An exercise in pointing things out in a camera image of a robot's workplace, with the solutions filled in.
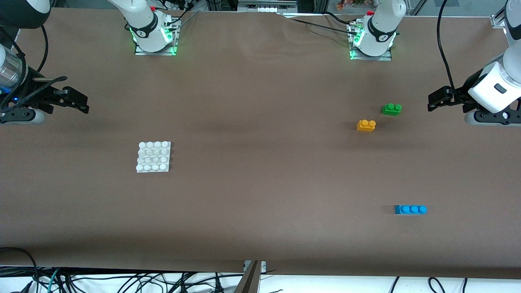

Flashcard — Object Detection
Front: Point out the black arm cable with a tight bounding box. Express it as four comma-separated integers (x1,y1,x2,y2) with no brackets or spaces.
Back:
0,24,68,114
436,0,455,91

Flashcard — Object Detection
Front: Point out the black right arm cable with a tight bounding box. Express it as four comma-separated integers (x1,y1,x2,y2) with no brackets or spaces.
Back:
0,24,68,114

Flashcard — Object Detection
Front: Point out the grey white power strip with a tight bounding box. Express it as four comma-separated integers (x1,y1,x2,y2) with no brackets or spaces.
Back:
237,0,298,13

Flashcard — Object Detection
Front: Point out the black table cable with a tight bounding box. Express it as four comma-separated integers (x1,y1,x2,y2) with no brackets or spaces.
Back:
322,11,361,27
285,16,359,37

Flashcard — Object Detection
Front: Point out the black base cable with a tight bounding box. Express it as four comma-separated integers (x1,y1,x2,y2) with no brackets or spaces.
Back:
163,2,200,27

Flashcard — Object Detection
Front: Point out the brown table cover sheet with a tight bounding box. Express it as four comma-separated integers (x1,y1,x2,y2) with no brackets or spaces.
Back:
0,7,521,280

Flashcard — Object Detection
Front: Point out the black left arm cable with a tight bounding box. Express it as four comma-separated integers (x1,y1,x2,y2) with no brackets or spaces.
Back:
436,0,455,91

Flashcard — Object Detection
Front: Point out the small metal bracket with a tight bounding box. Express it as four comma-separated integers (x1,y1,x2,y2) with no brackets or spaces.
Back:
243,260,267,274

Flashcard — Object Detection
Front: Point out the white studded base plate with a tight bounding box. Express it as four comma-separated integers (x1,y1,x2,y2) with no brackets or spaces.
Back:
136,141,172,174

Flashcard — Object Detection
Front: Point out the blue three-stud block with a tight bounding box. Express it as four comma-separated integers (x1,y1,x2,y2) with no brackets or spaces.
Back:
394,205,428,215

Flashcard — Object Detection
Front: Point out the teal floor cable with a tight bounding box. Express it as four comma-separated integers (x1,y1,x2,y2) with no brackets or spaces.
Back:
47,268,61,293

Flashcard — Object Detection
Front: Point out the dark metal pole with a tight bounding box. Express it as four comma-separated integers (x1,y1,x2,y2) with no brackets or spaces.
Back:
233,260,262,293

